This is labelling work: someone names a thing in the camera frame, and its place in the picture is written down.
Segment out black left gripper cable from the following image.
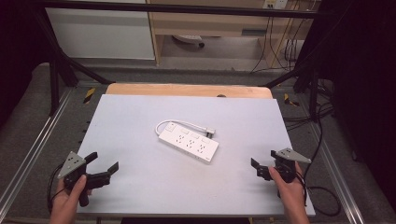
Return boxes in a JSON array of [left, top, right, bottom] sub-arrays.
[[46, 163, 68, 215]]

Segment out person's left hand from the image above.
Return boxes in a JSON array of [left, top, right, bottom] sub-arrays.
[[49, 175, 93, 220]]

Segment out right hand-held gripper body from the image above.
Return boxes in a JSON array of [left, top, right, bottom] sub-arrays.
[[256, 147, 312, 185]]

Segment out white cabinet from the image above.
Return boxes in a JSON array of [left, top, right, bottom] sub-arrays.
[[45, 0, 156, 61]]

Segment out black hanging cables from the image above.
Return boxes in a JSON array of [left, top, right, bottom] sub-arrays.
[[250, 15, 304, 75]]

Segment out dark curtain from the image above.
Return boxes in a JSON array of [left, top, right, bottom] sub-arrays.
[[0, 0, 54, 127], [298, 0, 396, 203]]

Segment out black floor cables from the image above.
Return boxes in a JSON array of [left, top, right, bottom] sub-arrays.
[[282, 78, 335, 132]]

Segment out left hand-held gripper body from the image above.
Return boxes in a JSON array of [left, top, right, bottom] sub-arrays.
[[56, 151, 112, 208]]

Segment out aluminium floor rail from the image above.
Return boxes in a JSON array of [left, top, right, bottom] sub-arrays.
[[306, 122, 365, 224], [0, 88, 74, 213]]

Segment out black metal frame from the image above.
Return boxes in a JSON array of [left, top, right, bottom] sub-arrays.
[[31, 0, 325, 117]]

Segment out white power strip cable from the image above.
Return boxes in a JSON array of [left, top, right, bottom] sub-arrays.
[[154, 119, 209, 137]]

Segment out wooden desk with shelf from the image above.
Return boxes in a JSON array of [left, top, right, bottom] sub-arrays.
[[145, 0, 316, 70]]

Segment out white power strip with black plug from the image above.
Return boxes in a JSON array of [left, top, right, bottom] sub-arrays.
[[172, 34, 206, 49]]

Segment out person's right hand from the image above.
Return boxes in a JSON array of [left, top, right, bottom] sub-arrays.
[[268, 161, 306, 209]]

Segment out light wooden table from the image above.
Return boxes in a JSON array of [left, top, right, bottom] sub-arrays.
[[105, 82, 274, 100]]

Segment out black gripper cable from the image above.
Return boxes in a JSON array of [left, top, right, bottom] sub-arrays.
[[46, 163, 68, 215], [295, 118, 342, 217]]

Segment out white wall socket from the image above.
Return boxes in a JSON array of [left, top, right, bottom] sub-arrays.
[[262, 0, 289, 10]]

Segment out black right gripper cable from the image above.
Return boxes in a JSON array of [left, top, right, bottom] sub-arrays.
[[295, 118, 342, 217]]

